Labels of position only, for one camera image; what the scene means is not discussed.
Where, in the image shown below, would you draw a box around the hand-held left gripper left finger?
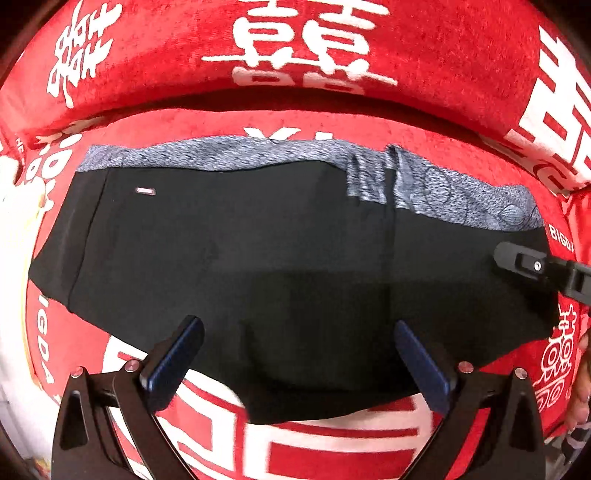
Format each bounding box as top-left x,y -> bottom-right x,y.
50,315 -> 205,480

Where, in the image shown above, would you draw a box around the red printed backrest cover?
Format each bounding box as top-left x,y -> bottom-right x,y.
0,0 -> 591,195

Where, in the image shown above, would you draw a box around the black pants with grey floral trim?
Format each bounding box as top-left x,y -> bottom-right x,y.
28,135 -> 560,425

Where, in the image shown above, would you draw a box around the red printed blanket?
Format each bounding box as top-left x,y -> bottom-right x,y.
0,108 -> 591,480

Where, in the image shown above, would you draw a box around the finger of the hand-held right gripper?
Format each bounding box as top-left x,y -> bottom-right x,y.
492,241 -> 591,306

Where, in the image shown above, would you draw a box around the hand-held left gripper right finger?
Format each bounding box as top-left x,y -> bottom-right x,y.
394,319 -> 549,480

